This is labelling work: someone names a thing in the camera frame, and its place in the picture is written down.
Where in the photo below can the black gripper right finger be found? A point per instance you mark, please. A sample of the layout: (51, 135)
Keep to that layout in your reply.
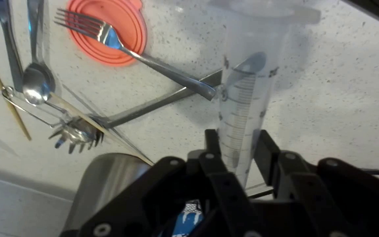
(330, 202)

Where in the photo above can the steel dinner fork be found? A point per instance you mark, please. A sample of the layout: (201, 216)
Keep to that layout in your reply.
(164, 67)

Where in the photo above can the wooden chopstick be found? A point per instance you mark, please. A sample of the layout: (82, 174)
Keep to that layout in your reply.
(73, 108)
(6, 94)

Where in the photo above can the long steel serving fork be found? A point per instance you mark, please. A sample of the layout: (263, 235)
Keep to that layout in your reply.
(155, 103)

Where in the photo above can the steel canister with black rim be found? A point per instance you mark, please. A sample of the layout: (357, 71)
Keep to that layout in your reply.
(106, 179)

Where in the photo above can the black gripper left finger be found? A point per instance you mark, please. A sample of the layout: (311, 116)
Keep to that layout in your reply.
(207, 198)

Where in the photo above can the clear plastic measuring cup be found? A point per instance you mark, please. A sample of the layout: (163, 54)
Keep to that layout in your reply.
(243, 100)

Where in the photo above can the steel spoon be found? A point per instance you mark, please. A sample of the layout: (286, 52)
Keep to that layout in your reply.
(36, 86)

